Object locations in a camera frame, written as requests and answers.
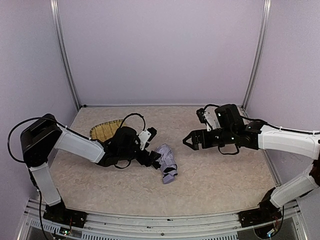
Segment aluminium corner post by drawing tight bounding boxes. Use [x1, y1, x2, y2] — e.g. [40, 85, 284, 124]
[241, 0, 272, 112]
[50, 0, 82, 111]

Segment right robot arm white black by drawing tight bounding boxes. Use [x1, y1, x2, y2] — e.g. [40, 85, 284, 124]
[182, 104, 320, 213]

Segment aluminium front rail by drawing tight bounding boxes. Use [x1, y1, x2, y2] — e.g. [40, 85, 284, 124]
[16, 194, 307, 240]

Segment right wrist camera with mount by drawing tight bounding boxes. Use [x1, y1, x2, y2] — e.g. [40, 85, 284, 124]
[196, 108, 220, 132]

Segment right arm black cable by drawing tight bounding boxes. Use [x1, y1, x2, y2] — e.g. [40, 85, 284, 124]
[239, 111, 320, 136]

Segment lilac umbrella with black lining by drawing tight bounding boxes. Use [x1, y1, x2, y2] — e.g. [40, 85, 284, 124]
[152, 143, 178, 185]

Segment woven bamboo tray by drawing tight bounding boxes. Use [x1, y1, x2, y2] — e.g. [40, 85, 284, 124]
[89, 119, 123, 142]

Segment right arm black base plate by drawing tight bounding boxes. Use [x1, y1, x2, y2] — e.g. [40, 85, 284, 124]
[238, 208, 282, 228]

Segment aluminium corner post right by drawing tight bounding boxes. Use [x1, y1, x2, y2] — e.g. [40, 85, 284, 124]
[241, 0, 272, 112]

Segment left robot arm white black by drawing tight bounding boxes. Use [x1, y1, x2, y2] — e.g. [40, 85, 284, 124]
[20, 113, 161, 207]

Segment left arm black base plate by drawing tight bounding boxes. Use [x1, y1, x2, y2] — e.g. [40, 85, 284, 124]
[43, 208, 88, 228]

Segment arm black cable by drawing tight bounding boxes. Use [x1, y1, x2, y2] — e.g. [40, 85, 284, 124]
[6, 117, 68, 163]
[239, 111, 320, 136]

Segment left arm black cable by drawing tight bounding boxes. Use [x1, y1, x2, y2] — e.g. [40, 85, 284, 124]
[6, 117, 68, 163]

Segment aluminium corner post left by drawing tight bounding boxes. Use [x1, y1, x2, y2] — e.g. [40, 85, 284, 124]
[50, 0, 82, 111]

